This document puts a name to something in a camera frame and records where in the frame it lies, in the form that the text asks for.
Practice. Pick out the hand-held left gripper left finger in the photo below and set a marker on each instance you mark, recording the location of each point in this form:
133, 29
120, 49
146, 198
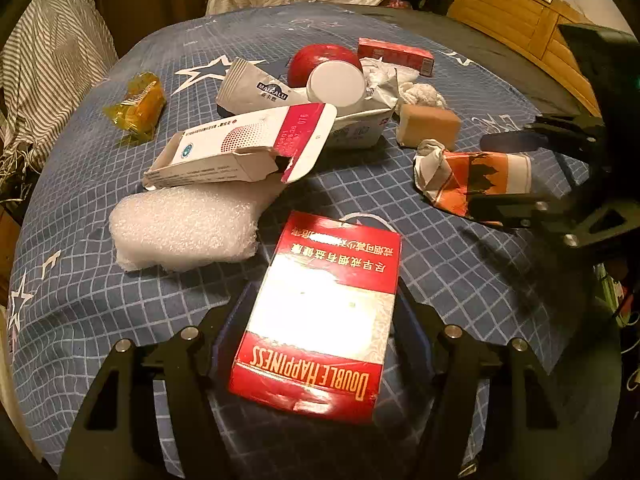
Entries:
227, 340

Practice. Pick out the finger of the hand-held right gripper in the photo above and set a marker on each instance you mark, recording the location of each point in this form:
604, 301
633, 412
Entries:
510, 142
505, 207

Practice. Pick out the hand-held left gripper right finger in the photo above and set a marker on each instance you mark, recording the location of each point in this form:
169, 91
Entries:
416, 332

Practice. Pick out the orange white paper wrapper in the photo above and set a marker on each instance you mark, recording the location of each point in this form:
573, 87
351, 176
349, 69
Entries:
450, 180

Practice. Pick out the beige sponge block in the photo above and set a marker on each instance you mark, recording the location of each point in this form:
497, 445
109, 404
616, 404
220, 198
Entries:
430, 125

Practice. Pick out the red cigarette pack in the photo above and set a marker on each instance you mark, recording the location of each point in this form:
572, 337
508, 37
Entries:
320, 310

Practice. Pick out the white foil sachet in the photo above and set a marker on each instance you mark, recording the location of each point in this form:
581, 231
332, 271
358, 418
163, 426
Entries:
245, 87

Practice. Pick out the blue checked printed blanket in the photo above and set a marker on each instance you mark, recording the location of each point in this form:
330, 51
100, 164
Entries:
125, 310

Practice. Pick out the white bubble wrap piece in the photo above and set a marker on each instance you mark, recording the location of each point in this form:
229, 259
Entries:
185, 225

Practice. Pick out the small red carton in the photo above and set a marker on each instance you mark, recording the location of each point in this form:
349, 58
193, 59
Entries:
395, 55

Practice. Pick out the crumpled white tissue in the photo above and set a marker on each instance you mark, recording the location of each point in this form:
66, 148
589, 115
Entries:
381, 76

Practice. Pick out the white paper carton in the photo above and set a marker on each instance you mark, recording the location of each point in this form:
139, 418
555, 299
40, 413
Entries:
357, 130

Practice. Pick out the white round cup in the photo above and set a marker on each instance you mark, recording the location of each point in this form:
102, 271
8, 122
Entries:
336, 84

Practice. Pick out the open white red medicine box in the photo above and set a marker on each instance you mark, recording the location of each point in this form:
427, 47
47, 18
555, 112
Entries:
235, 145

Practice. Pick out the red apple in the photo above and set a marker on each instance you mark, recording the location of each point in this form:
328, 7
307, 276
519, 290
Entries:
312, 60

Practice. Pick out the yellow snack packet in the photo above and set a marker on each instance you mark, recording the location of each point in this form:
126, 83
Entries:
140, 105

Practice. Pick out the striped cloth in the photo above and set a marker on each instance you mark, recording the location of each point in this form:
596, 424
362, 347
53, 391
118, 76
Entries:
55, 70

